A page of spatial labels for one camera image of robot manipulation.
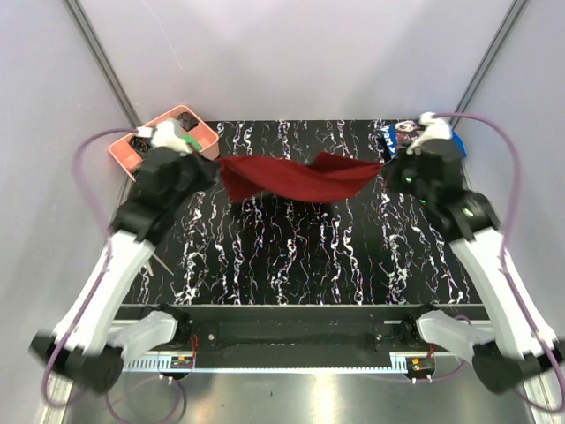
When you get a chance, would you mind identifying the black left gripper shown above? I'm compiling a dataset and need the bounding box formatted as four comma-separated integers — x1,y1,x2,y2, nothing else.
167,141,222,209

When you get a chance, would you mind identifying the red cloth napkin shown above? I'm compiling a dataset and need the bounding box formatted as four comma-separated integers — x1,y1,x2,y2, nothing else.
218,152,381,203

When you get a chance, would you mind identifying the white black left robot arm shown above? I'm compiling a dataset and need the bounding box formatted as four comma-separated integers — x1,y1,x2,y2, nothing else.
30,148,220,394

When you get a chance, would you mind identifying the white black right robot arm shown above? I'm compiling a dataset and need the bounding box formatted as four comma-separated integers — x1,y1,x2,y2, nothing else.
382,139,564,393

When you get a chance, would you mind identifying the pink compartment organizer box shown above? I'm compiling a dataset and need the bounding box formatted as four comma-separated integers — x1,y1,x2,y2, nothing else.
109,105,220,181

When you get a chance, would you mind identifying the blue printed folded shirt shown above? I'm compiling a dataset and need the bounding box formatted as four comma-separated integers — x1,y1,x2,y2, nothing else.
381,120,467,163

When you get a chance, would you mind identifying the dark brown rolled sock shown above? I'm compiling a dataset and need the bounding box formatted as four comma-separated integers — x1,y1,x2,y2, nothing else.
176,112,200,132

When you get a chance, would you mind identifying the wooden chopstick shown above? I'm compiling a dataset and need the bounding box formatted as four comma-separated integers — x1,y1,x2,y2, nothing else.
152,253,175,276

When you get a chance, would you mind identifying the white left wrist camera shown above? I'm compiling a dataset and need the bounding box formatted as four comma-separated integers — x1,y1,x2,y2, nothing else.
136,118,192,155

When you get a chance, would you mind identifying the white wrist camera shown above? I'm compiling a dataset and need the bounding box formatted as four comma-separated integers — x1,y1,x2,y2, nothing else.
407,112,452,155
136,118,192,155

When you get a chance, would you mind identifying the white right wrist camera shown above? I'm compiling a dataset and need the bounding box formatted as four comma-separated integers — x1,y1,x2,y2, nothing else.
407,112,452,155

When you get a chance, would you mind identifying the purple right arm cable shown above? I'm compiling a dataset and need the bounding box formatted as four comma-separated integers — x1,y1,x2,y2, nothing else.
365,112,565,414

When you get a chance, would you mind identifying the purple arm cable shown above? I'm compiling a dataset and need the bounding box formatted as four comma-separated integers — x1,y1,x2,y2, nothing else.
39,126,189,424
365,112,565,414

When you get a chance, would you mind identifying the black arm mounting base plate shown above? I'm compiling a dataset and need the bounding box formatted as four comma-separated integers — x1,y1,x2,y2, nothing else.
158,305,431,372

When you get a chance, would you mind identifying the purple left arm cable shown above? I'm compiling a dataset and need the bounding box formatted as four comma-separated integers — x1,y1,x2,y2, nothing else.
39,126,189,424

